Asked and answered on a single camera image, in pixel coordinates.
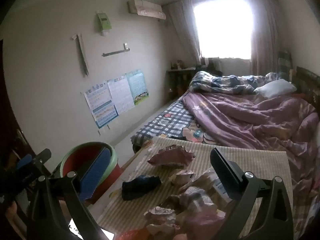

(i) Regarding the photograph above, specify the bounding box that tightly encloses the dark side shelf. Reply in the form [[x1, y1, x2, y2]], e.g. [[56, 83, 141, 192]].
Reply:
[[166, 67, 198, 98]]

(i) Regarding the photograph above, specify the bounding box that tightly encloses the hanging plaid cloth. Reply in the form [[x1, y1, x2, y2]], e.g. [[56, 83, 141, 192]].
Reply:
[[277, 51, 293, 82]]

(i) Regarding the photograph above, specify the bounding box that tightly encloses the red basin with green rim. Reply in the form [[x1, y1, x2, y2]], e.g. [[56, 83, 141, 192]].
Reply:
[[54, 142, 123, 205]]

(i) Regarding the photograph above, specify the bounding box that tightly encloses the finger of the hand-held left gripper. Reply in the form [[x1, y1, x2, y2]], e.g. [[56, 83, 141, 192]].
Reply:
[[14, 154, 33, 172], [33, 148, 52, 167]]

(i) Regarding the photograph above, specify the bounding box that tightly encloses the green chart wall poster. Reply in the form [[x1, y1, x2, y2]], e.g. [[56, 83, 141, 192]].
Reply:
[[126, 69, 150, 105]]

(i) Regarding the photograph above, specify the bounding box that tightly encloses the dark wooden headboard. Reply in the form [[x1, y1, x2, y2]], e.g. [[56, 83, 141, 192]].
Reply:
[[291, 66, 320, 105]]

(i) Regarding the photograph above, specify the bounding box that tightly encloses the white pillow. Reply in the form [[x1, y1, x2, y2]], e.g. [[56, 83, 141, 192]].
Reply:
[[254, 79, 297, 98]]

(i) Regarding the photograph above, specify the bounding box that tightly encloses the beige striped mat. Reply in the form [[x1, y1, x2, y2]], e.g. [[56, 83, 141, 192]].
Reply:
[[96, 136, 294, 240]]

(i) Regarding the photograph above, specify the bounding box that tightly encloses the white wall air conditioner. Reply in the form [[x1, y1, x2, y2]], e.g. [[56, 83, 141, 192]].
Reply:
[[127, 0, 167, 20]]

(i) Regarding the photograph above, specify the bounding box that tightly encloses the person's left hand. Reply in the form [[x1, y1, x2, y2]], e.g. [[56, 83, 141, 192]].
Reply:
[[5, 201, 18, 222]]

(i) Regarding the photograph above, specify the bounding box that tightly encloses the dark wooden door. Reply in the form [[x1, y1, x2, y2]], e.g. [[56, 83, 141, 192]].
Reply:
[[0, 39, 33, 155]]

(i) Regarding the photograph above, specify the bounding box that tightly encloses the dark blue cloth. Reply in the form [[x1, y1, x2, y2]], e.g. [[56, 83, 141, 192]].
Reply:
[[122, 176, 162, 201]]

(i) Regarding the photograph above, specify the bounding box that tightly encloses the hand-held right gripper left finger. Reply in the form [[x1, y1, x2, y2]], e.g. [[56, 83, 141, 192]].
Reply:
[[26, 147, 118, 240]]

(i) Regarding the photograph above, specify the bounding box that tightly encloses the blue plaid quilt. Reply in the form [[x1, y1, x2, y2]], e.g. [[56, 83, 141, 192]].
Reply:
[[189, 71, 283, 95]]

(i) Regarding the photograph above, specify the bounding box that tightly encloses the plaid cartoon bed sheet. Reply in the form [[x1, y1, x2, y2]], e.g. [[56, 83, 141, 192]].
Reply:
[[130, 97, 213, 145]]

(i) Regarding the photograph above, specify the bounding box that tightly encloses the white chart wall poster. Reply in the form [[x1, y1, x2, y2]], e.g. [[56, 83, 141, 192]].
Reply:
[[107, 74, 135, 114]]

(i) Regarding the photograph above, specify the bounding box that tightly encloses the purple blanket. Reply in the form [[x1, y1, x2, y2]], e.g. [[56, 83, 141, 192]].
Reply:
[[182, 91, 320, 220]]

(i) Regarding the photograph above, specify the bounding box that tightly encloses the pink wrapper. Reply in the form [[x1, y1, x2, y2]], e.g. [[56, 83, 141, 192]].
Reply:
[[147, 144, 196, 168]]

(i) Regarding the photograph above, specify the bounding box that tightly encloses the blue chart wall poster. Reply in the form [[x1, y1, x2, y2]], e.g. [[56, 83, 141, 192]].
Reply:
[[84, 80, 119, 129]]

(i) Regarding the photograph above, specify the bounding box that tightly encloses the bright window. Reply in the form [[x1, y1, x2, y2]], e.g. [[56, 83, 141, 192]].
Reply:
[[192, 0, 254, 59]]

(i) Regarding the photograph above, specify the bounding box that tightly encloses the pile of packets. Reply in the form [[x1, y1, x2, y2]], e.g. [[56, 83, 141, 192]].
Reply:
[[117, 167, 240, 240]]

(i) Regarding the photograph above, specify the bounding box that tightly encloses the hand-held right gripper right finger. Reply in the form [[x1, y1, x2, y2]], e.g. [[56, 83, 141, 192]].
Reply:
[[209, 147, 294, 240]]

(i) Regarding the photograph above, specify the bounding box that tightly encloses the pale curtain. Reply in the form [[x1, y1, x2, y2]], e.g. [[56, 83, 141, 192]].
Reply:
[[162, 0, 203, 65], [250, 0, 280, 77]]

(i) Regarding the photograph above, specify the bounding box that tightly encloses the short metal wall rail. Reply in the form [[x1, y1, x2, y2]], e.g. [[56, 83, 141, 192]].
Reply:
[[102, 42, 130, 57]]

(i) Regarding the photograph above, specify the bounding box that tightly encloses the long metal wall bracket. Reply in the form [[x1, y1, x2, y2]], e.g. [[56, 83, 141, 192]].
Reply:
[[70, 32, 89, 78]]

